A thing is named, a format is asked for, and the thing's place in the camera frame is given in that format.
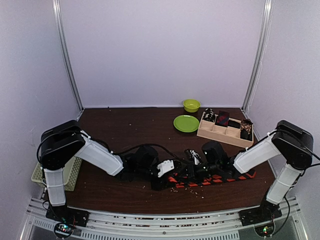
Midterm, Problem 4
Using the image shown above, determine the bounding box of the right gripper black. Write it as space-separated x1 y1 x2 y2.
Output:
176 161 220 183

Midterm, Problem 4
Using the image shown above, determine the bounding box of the red navy striped tie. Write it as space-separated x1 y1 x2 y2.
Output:
167 169 257 189

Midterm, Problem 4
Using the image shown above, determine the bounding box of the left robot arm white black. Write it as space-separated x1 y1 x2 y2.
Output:
36 120 181 222

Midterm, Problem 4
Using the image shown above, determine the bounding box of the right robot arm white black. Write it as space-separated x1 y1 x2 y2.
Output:
185 120 314 221

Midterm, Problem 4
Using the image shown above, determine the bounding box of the wooden compartment box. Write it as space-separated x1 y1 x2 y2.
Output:
197 112 254 148

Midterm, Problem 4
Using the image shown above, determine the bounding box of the red navy rolled tie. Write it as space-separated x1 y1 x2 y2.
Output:
215 111 230 127

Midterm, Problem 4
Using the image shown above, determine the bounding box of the black white patterned rolled tie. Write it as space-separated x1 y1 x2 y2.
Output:
202 108 216 123

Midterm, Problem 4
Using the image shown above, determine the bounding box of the green plate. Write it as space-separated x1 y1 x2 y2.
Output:
173 115 200 133

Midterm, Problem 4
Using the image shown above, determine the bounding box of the brown patterned rolled tie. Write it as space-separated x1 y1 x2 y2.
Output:
240 119 253 141

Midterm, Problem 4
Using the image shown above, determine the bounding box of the green bowl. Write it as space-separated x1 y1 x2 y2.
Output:
183 99 201 113

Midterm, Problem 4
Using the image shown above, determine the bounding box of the pale green perforated basket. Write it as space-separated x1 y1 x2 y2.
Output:
31 157 83 192

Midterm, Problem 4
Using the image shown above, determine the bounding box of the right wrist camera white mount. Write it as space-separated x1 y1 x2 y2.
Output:
184 149 202 166

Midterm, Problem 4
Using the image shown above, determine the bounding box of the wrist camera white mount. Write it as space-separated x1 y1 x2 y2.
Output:
156 160 175 178
184 149 202 166

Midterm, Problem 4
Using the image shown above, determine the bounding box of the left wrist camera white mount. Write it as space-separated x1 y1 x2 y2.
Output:
156 160 175 178

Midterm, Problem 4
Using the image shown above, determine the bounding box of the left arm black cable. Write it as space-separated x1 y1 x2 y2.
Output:
112 143 191 165

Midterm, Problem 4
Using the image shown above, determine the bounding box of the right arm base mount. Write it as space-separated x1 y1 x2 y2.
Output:
238 198 282 226

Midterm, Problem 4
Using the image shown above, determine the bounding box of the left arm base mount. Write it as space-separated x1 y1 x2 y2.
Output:
45 200 90 227

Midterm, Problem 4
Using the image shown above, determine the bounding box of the right aluminium frame post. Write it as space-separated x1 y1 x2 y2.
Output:
242 0 273 114

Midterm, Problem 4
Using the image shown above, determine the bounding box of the aluminium frame post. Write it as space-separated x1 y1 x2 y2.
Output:
242 0 273 114
52 0 84 112

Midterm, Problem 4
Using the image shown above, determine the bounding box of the left aluminium frame post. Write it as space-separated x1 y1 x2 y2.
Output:
52 0 84 112

